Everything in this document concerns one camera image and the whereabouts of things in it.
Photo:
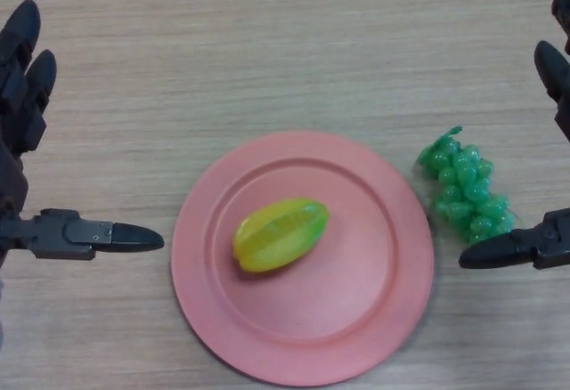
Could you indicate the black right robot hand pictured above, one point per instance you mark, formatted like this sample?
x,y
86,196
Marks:
x,y
503,252

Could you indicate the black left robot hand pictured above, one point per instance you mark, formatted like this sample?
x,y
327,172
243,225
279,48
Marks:
x,y
13,96

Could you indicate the yellow green plastic starfruit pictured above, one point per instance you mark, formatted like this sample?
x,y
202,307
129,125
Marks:
x,y
280,234

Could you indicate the pink round plate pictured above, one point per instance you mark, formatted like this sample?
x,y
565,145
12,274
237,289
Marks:
x,y
311,319

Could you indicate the green plastic grape bunch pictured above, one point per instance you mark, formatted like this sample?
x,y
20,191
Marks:
x,y
467,185

